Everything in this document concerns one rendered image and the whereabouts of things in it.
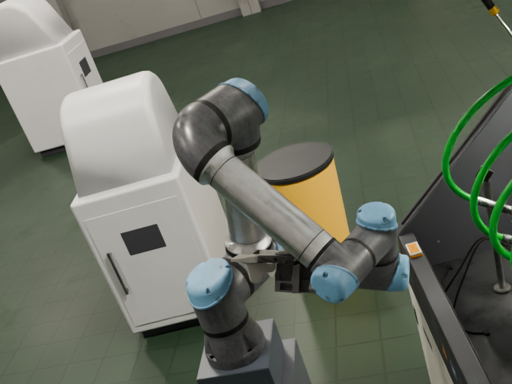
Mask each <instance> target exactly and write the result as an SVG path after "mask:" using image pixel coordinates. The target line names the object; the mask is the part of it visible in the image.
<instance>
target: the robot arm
mask: <svg viewBox="0 0 512 384"><path fill-rule="evenodd" d="M268 114H269V107H268V104H267V100H266V98H265V96H264V95H263V94H262V92H261V91H260V90H258V88H257V87H256V86H255V85H254V84H252V83H251V82H249V81H247V80H245V79H243V78H232V79H229V80H228V81H226V82H223V83H220V84H219V85H217V87H216V88H214V89H213V90H212V91H210V92H208V93H207V94H205V95H204V96H202V97H201V98H199V99H197V100H195V101H194V102H193V103H190V104H188V105H187V106H186V107H184V108H183V109H182V110H181V112H180V113H179V114H178V115H177V117H176V119H175V121H174V126H173V130H172V140H173V145H174V150H175V152H176V155H177V157H178V159H179V161H180V163H181V164H182V166H183V167H184V169H185V170H186V172H187V173H188V174H189V175H190V176H191V177H192V178H193V179H195V180H196V181H197V182H198V183H199V184H201V185H210V186H211V187H212V188H213V189H214V190H216V191H217V192H218V193H219V194H221V195H222V196H223V199H224V204H225V209H226V218H227V223H228V227H229V232H228V233H227V235H226V237H225V241H224V242H225V248H226V254H225V255H224V256H223V257H221V258H211V259H209V260H207V262H205V263H204V262H202V263H201V264H199V265H197V266H196V267H195V268H194V269H193V270H192V271H191V272H190V274H189V276H188V278H187V281H186V291H187V294H188V299H189V302H190V304H191V305H192V306H193V308H194V311H195V313H196V315H197V318H198V320H199V323H200V325H201V328H202V329H203V333H204V350H205V354H206V358H207V359H208V362H209V363H210V365H211V366H213V367H214V368H216V369H218V370H235V369H238V368H241V367H244V366H246V365H248V364H249V363H251V362H252V361H254V360H255V359H256V358H257V357H258V356H259V355H260V354H261V352H262V351H263V349H264V346H265V342H266V340H265V336H264V332H263V331H262V329H261V327H260V326H259V324H258V323H257V322H256V321H255V320H254V319H253V318H252V317H251V316H250V315H249V314H248V311H247V309H246V306H245V301H246V300H247V299H248V298H249V297H250V296H251V295H252V294H253V293H254V292H255V291H256V290H257V289H258V288H259V287H260V286H261V285H262V284H263V283H264V282H265V281H266V280H267V279H268V278H269V277H274V276H275V292H284V293H316V294H317V295H318V296H319V297H320V298H322V299H323V300H324V301H326V302H330V303H341V302H343V301H344V300H346V299H347V298H348V297H349V296H350V295H351V293H352V292H354V291H355V290H357V289H362V290H382V291H385V292H388V291H392V292H398V291H405V290H406V289H407V288H408V284H409V273H410V261H409V257H408V256H407V255H406V254H400V253H399V252H398V236H397V228H398V223H397V222H396V214H395V210H394V209H393V208H392V207H391V206H390V205H388V204H387V203H382V202H370V203H366V204H364V205H362V206H361V207H360V208H359V209H358V211H357V218H356V223H357V227H356V228H355V229H354V230H353V231H352V233H351V234H349V236H348V237H346V239H345V240H343V241H342V243H340V242H339V241H338V240H336V239H335V238H334V237H333V236H332V235H330V234H329V233H328V232H327V231H325V230H324V229H323V228H322V227H321V226H320V225H319V224H317V223H316V222H315V221H314V220H312V219H311V218H310V217H309V216H307V215H306V214H305V213H304V212H303V211H302V210H300V209H299V208H298V207H297V206H295V205H294V204H293V203H292V202H290V201H289V200H288V199H287V198H285V196H284V195H282V194H281V193H280V192H279V191H277V190H276V189H275V188H274V187H272V186H271V185H270V184H268V183H267V182H266V181H265V180H264V179H263V178H262V177H260V176H259V175H258V167H257V160H256V153H255V150H256V149H257V148H258V147H259V145H260V144H261V132H260V125H261V124H262V123H264V122H265V120H266V119H267V117H268ZM282 247H283V248H284V249H285V251H283V248H282Z"/></svg>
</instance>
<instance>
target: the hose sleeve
mask: <svg viewBox="0 0 512 384"><path fill-rule="evenodd" d="M496 203H497V202H496V201H493V200H489V199H486V198H484V197H478V206H482V207H486V208H489V209H494V206H495V204H496ZM511 210H512V207H511V206H509V205H507V204H504V207H503V209H502V211H501V212H502V213H506V214H509V213H510V212H511Z"/></svg>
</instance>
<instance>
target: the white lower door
mask: <svg viewBox="0 0 512 384"><path fill-rule="evenodd" d="M409 286H410V284H409ZM410 290H411V296H412V299H413V303H414V305H413V309H414V315H415V318H416V322H417V324H418V326H419V329H420V333H421V339H422V342H423V345H424V352H425V355H426V359H427V365H428V368H429V372H430V377H431V382H432V384H453V381H452V380H451V377H450V375H449V373H448V370H447V368H446V365H445V363H444V362H443V358H442V357H441V355H440V352H439V350H438V348H437V345H436V343H435V341H434V338H433V336H432V334H431V332H430V329H429V327H428V325H427V323H426V320H425V318H424V315H423V313H422V311H421V308H420V306H419V305H418V301H417V300H416V298H415V295H414V293H413V291H412V288H411V286H410Z"/></svg>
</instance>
